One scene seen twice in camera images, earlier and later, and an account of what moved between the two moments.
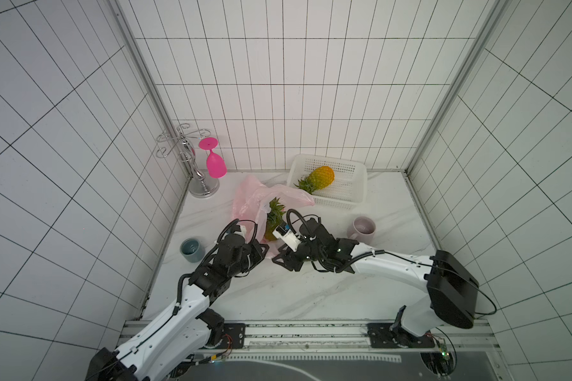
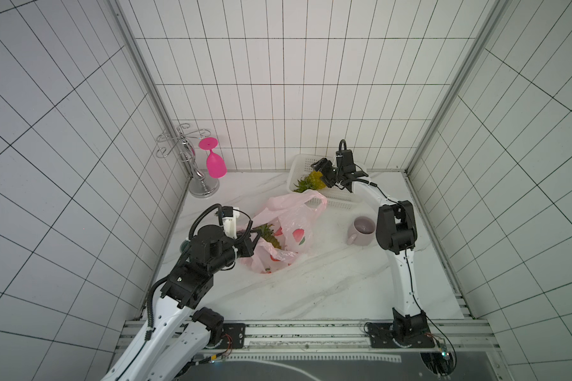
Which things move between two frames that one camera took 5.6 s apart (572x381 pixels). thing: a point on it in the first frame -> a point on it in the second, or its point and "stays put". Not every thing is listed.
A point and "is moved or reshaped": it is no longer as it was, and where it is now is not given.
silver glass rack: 200,185 stays put
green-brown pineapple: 274,218 is moved or reshaped
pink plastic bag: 250,206 is moved or reshaped
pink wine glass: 216,164 stays put
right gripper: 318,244 -> 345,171
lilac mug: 362,229 stays put
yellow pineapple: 318,179 stays put
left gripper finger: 260,252 -> 246,248
